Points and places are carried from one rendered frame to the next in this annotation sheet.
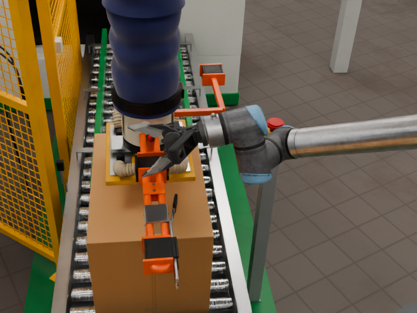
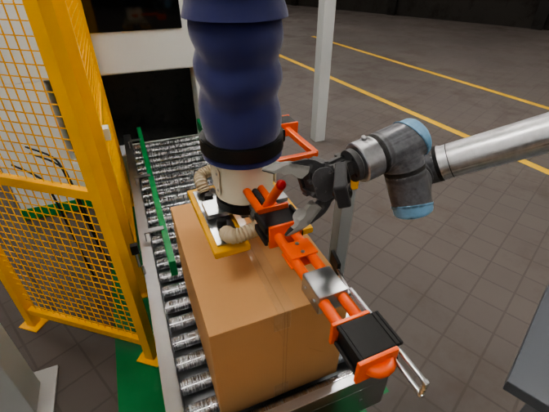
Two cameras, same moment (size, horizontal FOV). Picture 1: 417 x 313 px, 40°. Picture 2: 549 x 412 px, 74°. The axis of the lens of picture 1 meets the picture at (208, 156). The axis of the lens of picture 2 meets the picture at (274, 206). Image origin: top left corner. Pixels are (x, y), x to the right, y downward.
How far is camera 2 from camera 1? 91 cm
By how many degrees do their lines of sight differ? 12
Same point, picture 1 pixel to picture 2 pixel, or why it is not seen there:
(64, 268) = (167, 360)
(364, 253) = (397, 268)
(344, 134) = (528, 133)
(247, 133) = (412, 153)
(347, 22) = (320, 102)
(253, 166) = (420, 195)
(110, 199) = (216, 274)
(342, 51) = (319, 125)
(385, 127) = not seen: outside the picture
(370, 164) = (369, 200)
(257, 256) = not seen: hidden behind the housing
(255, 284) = not seen: hidden behind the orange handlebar
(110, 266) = (237, 354)
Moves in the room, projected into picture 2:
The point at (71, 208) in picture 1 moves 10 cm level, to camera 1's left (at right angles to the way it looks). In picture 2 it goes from (154, 290) to (128, 295)
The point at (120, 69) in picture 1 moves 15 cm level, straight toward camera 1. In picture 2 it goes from (215, 109) to (236, 133)
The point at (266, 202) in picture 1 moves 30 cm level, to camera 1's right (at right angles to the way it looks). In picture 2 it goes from (342, 243) to (403, 233)
